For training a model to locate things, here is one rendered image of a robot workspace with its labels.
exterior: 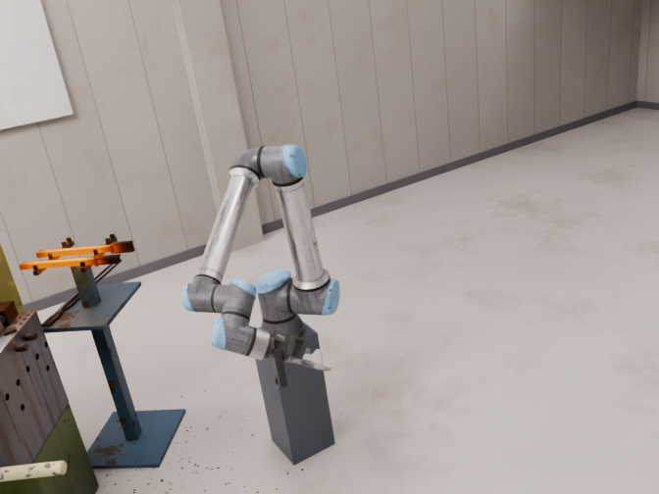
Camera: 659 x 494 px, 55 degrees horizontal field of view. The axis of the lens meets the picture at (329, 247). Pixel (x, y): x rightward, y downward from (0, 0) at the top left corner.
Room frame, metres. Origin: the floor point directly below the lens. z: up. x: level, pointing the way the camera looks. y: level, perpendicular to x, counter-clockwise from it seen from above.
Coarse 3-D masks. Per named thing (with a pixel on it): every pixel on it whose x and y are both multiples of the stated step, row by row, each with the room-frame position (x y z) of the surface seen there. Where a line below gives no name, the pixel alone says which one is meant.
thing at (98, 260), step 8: (96, 256) 2.43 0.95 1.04; (104, 256) 2.42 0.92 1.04; (112, 256) 2.41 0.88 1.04; (24, 264) 2.47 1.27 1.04; (32, 264) 2.46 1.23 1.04; (40, 264) 2.45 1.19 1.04; (48, 264) 2.45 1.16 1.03; (56, 264) 2.44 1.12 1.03; (64, 264) 2.43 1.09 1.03; (72, 264) 2.43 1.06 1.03; (88, 264) 2.42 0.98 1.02; (96, 264) 2.40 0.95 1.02; (104, 264) 2.40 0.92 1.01
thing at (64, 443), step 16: (64, 416) 2.20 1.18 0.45; (64, 432) 2.16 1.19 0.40; (48, 448) 2.03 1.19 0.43; (64, 448) 2.12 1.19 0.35; (80, 448) 2.24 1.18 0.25; (80, 464) 2.20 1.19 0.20; (16, 480) 1.90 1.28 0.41; (32, 480) 1.90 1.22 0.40; (48, 480) 1.95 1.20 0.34; (64, 480) 2.05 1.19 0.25; (80, 480) 2.15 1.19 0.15; (96, 480) 2.27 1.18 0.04
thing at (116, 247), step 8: (64, 248) 2.59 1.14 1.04; (72, 248) 2.58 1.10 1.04; (80, 248) 2.56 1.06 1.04; (88, 248) 2.55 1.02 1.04; (96, 248) 2.54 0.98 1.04; (104, 248) 2.53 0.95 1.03; (112, 248) 2.52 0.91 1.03; (120, 248) 2.53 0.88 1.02; (128, 248) 2.53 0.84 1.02; (40, 256) 2.58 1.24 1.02; (56, 256) 2.57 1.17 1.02
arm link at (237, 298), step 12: (216, 288) 1.78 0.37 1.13; (228, 288) 1.77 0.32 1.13; (240, 288) 1.75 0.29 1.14; (252, 288) 1.77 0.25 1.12; (216, 300) 1.75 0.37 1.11; (228, 300) 1.73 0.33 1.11; (240, 300) 1.72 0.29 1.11; (252, 300) 1.75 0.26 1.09; (228, 312) 1.70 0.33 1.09; (240, 312) 1.70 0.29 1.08
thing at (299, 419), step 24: (312, 336) 2.32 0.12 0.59; (264, 360) 2.32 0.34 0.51; (264, 384) 2.37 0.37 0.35; (288, 384) 2.25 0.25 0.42; (312, 384) 2.30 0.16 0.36; (288, 408) 2.24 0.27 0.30; (312, 408) 2.29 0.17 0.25; (288, 432) 2.23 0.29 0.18; (312, 432) 2.28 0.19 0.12; (288, 456) 2.26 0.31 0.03
